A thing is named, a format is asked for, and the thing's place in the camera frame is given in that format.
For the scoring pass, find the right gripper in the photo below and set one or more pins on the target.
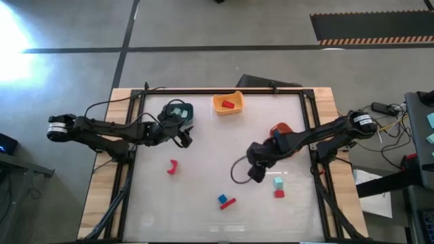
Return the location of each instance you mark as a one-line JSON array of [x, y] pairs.
[[259, 156]]

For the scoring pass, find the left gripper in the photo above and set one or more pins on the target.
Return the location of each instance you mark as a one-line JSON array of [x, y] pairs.
[[171, 127]]

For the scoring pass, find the teal rectangular block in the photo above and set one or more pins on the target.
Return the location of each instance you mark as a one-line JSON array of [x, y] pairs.
[[185, 114]]

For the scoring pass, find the red arch block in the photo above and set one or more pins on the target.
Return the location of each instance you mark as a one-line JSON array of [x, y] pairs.
[[173, 167]]

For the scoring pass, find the small red block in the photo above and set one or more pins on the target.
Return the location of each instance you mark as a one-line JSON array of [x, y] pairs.
[[228, 104]]

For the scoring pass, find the blue cube block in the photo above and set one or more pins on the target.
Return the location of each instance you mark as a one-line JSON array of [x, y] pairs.
[[222, 199]]

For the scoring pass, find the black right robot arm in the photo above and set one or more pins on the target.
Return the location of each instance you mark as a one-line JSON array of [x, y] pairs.
[[322, 133]]

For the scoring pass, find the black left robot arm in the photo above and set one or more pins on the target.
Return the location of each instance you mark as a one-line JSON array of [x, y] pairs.
[[101, 130]]

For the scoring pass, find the dark teal plastic bin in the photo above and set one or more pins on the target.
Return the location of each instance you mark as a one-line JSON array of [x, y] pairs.
[[190, 110]]

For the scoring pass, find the teal cube block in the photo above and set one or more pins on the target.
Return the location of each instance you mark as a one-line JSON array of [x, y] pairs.
[[278, 183]]

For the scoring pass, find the orange plastic bin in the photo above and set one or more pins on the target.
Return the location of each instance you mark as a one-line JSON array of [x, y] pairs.
[[283, 128]]

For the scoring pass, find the red cube block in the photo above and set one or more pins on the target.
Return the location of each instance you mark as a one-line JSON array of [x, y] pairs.
[[279, 194]]

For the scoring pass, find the yellow plastic bin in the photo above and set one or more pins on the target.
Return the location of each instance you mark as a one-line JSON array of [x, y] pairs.
[[237, 108]]

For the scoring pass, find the long red block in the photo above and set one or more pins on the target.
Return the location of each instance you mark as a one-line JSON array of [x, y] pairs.
[[228, 203]]

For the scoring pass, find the flat black device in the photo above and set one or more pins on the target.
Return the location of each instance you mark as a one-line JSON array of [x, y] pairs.
[[257, 81]]

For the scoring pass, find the white paper sheet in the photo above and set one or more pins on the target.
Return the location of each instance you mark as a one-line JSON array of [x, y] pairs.
[[376, 203]]

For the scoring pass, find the black support beam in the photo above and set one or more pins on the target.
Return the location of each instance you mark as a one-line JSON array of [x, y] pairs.
[[386, 183]]

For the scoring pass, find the black power adapter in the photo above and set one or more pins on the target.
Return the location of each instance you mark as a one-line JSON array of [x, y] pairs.
[[381, 107]]

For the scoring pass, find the red clamp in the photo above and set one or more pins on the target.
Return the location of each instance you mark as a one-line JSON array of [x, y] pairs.
[[411, 157]]

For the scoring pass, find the dark side table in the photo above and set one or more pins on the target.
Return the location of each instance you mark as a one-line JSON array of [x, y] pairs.
[[420, 142]]

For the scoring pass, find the teal foam block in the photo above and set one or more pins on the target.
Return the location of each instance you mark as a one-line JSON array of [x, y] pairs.
[[431, 120], [430, 138]]

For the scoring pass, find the black hazard striped floor mat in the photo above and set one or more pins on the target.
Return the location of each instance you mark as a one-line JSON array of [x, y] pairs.
[[373, 25]]

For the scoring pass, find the dark metal desk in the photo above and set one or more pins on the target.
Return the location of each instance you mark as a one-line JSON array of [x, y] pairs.
[[20, 166]]

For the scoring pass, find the dark laptop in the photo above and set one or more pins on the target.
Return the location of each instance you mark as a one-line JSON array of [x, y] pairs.
[[427, 223]]

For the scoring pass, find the small black box device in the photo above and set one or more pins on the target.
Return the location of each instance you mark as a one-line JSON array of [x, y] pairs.
[[6, 144]]

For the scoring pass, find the black table frame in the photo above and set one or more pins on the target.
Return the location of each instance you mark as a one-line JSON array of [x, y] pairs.
[[203, 91]]

